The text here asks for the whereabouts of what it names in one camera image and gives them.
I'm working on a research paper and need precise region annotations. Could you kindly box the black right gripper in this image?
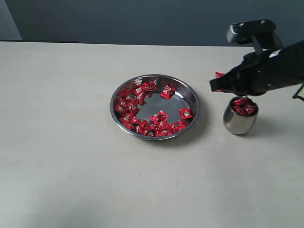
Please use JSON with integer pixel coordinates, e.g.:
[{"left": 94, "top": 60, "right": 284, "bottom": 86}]
[{"left": 209, "top": 41, "right": 304, "bottom": 97}]

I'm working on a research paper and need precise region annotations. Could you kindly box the steel cup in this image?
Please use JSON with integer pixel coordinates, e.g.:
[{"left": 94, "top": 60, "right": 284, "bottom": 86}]
[{"left": 223, "top": 96, "right": 259, "bottom": 135}]

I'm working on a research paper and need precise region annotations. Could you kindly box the round steel plate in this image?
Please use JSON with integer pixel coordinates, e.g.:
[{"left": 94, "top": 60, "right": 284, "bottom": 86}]
[{"left": 110, "top": 74, "right": 201, "bottom": 141}]

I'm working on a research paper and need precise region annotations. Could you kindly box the pile of red candies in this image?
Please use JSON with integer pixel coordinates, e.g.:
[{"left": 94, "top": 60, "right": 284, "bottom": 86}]
[{"left": 115, "top": 81, "right": 191, "bottom": 137}]

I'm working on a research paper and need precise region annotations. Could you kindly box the red snack wrapper packet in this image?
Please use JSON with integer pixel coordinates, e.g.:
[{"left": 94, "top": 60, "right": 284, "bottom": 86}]
[{"left": 179, "top": 108, "right": 194, "bottom": 119}]

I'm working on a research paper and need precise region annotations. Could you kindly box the wrist camera box grey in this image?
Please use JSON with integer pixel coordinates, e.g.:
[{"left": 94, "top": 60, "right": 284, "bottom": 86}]
[{"left": 227, "top": 19, "right": 283, "bottom": 55}]

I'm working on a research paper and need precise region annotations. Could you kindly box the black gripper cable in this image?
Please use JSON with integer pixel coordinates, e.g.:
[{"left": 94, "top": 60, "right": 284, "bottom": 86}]
[{"left": 292, "top": 83, "right": 304, "bottom": 102}]

